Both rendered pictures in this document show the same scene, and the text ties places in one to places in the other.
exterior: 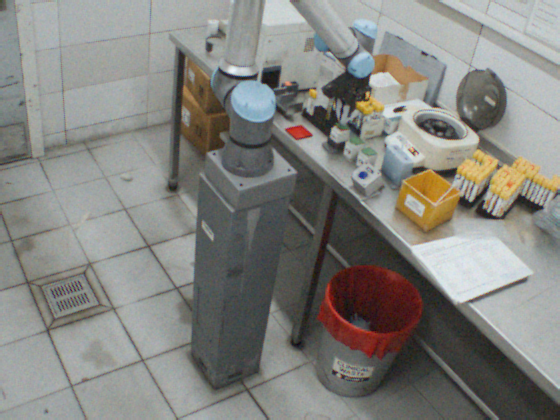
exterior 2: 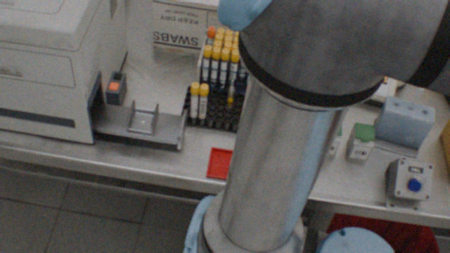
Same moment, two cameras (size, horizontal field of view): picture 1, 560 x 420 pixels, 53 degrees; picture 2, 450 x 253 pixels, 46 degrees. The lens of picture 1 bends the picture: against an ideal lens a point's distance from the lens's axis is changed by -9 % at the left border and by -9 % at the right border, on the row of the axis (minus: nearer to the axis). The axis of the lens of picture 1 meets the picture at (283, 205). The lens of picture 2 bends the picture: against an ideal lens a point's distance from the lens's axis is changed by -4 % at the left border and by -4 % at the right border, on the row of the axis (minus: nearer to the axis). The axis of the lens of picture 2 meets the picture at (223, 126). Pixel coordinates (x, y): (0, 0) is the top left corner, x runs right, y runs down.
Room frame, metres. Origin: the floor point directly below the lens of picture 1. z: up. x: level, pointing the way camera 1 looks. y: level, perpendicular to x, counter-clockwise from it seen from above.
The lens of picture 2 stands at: (1.38, 0.45, 1.76)
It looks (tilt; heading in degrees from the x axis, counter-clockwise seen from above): 51 degrees down; 312
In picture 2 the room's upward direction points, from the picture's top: 7 degrees clockwise
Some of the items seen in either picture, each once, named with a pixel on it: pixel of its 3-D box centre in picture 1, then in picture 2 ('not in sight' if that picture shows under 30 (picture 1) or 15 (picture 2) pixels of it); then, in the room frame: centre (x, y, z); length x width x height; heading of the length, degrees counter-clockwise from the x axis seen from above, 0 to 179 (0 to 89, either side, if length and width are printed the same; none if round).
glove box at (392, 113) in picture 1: (406, 116); not in sight; (1.96, -0.39, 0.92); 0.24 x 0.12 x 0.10; 130
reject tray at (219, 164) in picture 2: (298, 132); (226, 164); (1.78, -0.01, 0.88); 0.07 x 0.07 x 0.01; 40
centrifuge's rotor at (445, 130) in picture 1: (438, 131); not in sight; (1.81, -0.48, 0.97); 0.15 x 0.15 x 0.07
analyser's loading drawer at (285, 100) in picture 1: (279, 94); (131, 119); (1.95, 0.08, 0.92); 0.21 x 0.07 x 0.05; 40
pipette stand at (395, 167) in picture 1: (396, 166); (402, 124); (1.60, -0.33, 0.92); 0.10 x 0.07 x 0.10; 32
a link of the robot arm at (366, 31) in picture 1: (362, 38); not in sight; (1.73, -0.15, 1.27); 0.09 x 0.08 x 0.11; 120
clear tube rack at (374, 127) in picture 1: (354, 115); (247, 69); (1.91, -0.19, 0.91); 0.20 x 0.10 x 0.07; 40
